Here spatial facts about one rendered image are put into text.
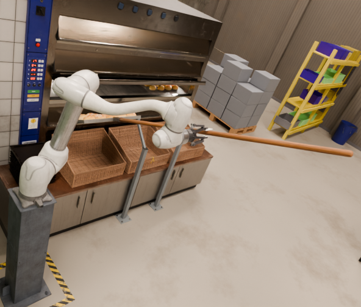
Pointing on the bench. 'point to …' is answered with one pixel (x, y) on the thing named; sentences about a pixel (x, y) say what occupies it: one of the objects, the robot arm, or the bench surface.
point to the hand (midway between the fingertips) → (207, 132)
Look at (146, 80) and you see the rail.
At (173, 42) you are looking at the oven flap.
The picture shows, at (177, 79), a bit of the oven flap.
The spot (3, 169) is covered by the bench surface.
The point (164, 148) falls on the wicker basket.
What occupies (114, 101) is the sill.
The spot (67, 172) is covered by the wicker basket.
